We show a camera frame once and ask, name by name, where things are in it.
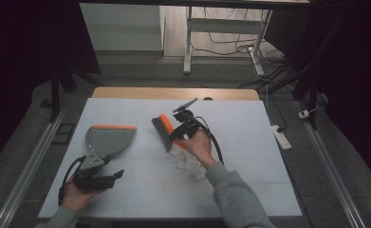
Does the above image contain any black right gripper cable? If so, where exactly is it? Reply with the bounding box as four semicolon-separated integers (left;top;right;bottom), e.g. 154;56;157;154
194;116;225;165

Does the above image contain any tangle of black floor cables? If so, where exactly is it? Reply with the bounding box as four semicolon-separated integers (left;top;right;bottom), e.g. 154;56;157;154
191;8;290;90

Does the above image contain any clear plastic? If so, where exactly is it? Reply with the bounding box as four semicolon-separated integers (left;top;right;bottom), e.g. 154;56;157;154
169;143;208;181

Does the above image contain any person's right hand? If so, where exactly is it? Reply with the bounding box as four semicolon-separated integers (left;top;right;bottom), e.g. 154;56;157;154
181;127;218;170

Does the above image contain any white metal desk frame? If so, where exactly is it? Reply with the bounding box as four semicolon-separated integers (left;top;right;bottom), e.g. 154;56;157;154
182;6;273;77

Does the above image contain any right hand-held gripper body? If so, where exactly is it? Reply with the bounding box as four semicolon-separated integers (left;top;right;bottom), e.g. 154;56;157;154
172;97;210;141

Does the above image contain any aluminium floor rail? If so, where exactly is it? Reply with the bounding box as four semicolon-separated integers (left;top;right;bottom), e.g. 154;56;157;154
0;104;68;228
295;101;367;228

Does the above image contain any grey brush with orange handle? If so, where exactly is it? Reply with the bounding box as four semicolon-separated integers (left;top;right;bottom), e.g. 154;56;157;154
151;113;191;154

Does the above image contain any grey dustpan with orange edge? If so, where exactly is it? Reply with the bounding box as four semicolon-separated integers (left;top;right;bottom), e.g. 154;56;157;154
84;123;138;160

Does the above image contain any wooden table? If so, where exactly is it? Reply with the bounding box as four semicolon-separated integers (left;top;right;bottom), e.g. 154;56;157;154
91;86;261;103

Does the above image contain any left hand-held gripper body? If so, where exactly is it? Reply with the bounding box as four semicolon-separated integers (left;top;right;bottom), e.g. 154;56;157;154
71;151;117;192

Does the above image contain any person's left hand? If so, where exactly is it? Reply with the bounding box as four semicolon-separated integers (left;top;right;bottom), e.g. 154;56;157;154
60;182;106;213

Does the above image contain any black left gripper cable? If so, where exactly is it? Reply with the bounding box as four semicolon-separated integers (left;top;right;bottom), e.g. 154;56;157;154
57;155;87;207

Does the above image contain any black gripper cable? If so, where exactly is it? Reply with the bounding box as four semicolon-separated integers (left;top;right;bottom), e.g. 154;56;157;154
57;155;87;207
194;116;225;165

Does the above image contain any white power strip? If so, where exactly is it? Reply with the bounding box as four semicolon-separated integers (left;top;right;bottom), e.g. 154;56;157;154
270;124;292;150

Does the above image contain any light grey partition panel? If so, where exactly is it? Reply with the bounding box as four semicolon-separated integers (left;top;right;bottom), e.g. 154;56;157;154
79;3;166;51

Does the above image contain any dark curtain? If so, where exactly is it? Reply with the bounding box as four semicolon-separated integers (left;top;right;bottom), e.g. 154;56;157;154
309;0;371;191
0;0;102;174

